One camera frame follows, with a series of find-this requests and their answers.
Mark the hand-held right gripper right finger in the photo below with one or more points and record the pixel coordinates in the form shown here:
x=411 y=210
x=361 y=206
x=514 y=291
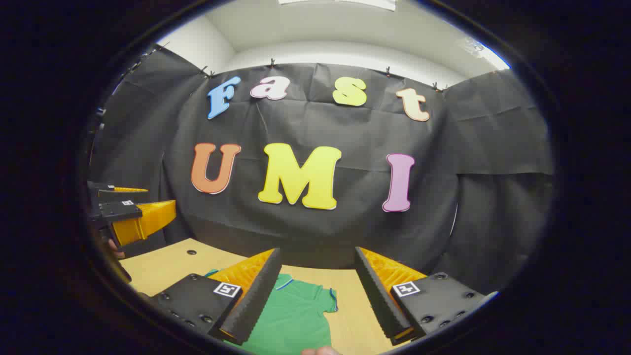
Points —
x=377 y=291

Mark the green T-shirt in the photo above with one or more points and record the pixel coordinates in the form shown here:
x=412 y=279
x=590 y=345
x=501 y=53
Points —
x=296 y=315

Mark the ceiling light panel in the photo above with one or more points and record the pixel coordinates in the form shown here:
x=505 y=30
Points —
x=340 y=2

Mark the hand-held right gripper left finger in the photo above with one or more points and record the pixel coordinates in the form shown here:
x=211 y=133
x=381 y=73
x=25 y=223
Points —
x=256 y=296

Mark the black backdrop cloth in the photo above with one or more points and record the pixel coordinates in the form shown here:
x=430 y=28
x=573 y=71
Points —
x=325 y=231

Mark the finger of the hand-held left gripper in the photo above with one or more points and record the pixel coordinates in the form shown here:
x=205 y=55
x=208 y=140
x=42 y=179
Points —
x=121 y=211
x=106 y=188

